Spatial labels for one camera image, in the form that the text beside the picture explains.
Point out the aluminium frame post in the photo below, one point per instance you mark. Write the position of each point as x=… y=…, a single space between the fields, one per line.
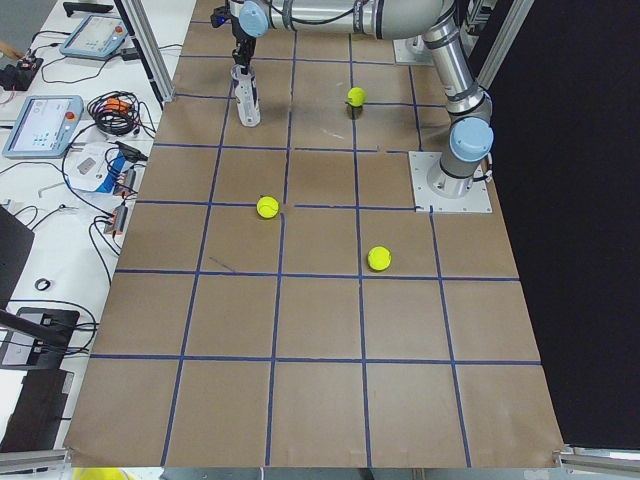
x=138 y=26
x=493 y=45

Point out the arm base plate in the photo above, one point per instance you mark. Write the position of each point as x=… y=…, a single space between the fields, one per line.
x=412 y=51
x=436 y=192

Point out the tennis ball near base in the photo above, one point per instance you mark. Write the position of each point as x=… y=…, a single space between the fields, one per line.
x=356 y=97

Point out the tennis ball front left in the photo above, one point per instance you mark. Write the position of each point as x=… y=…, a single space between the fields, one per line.
x=379 y=258

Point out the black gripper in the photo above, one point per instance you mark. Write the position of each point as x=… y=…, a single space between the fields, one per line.
x=243 y=43

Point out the far teach pendant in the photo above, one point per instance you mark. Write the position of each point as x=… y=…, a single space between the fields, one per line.
x=97 y=37

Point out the white blue box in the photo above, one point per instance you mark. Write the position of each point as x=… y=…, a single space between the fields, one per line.
x=94 y=167

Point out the teach pendant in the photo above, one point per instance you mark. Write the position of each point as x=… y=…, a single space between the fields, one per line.
x=97 y=37
x=44 y=127

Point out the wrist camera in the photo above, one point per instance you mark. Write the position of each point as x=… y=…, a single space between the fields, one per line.
x=220 y=16

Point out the near teach pendant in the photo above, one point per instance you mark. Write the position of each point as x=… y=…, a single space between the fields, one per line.
x=44 y=127

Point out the tennis ball at centre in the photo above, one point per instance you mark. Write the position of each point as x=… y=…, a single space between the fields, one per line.
x=267 y=207

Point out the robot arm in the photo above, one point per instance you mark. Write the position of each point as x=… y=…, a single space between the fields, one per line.
x=467 y=103

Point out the black monitor stand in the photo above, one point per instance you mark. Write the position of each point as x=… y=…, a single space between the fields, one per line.
x=38 y=338

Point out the grey connector block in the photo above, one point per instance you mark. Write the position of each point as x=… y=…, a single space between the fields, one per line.
x=116 y=224

